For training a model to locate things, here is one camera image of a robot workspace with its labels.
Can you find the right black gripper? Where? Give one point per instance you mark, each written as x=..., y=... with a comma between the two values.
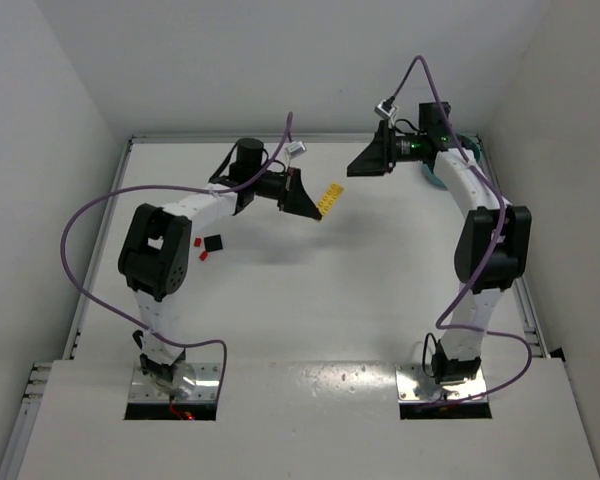
x=390, y=149

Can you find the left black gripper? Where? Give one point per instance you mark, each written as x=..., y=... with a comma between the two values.
x=288, y=189

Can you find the yellow lego assembly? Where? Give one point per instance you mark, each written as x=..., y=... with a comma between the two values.
x=329, y=198

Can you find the black square lego plate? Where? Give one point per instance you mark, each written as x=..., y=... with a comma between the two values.
x=213, y=243

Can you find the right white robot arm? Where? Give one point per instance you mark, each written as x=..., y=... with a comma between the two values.
x=492, y=249

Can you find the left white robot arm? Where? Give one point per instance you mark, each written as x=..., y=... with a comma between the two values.
x=154, y=259

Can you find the teal divided round container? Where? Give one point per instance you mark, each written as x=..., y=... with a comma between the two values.
x=438, y=178

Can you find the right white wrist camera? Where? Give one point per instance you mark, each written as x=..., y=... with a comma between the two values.
x=386, y=109

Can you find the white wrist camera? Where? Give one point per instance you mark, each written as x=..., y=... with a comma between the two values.
x=386, y=109
x=295, y=149

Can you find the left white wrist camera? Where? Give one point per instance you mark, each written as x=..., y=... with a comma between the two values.
x=295, y=149

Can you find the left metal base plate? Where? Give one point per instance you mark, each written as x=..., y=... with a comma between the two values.
x=193, y=383

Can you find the metal base plate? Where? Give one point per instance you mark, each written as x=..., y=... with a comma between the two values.
x=193, y=383
x=415, y=387

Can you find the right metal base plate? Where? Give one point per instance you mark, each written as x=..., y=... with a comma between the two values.
x=415, y=387

